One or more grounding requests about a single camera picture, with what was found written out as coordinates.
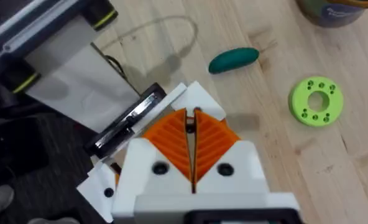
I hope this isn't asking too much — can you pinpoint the black cable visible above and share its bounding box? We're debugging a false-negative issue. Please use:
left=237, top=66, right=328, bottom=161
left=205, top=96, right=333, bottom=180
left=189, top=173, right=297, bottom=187
left=90, top=42, right=141, bottom=96

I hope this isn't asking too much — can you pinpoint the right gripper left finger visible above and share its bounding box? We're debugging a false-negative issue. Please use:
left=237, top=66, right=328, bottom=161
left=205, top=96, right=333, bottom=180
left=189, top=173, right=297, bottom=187
left=112, top=108, right=194, bottom=219

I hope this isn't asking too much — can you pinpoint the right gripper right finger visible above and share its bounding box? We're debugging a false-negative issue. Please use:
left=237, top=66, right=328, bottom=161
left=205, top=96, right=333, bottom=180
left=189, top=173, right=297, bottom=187
left=193, top=109, right=270, bottom=194

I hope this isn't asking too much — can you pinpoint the green toy cucumber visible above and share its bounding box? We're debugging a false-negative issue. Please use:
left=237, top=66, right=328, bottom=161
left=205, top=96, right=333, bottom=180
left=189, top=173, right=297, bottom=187
left=208, top=47, right=260, bottom=75

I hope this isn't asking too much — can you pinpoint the black rail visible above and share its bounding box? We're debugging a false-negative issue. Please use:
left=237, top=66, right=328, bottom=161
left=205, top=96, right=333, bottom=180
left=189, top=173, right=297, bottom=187
left=0, top=0, right=93, bottom=85

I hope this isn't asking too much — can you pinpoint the toy tub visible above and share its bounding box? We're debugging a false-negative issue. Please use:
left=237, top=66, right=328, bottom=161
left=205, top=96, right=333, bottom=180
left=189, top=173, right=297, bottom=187
left=295, top=0, right=368, bottom=28

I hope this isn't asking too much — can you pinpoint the green disc with holes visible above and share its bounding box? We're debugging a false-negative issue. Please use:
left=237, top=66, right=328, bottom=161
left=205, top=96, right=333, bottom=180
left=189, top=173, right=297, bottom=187
left=288, top=76, right=344, bottom=128

